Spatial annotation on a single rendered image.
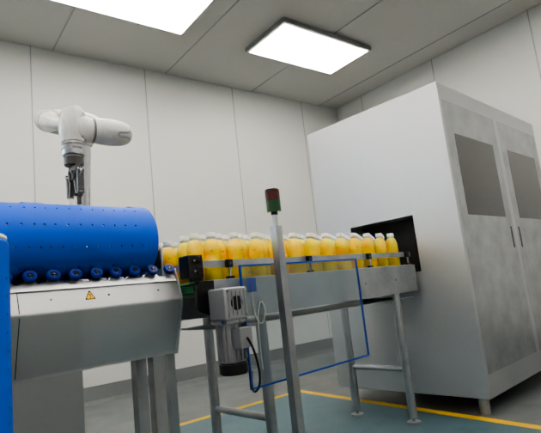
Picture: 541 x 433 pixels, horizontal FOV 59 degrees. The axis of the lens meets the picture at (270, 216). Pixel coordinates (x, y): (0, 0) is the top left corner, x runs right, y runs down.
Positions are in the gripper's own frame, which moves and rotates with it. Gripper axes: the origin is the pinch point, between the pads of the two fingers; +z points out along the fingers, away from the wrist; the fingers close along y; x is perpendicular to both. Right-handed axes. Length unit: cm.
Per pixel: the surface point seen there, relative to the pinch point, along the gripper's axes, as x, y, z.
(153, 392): 21, 13, 74
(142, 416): 23, 0, 84
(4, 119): 44, -270, -138
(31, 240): -22.3, 18.7, 16.2
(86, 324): -4.9, 17.0, 45.3
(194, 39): 193, -174, -216
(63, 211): -10.3, 15.4, 5.4
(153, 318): 21, 17, 46
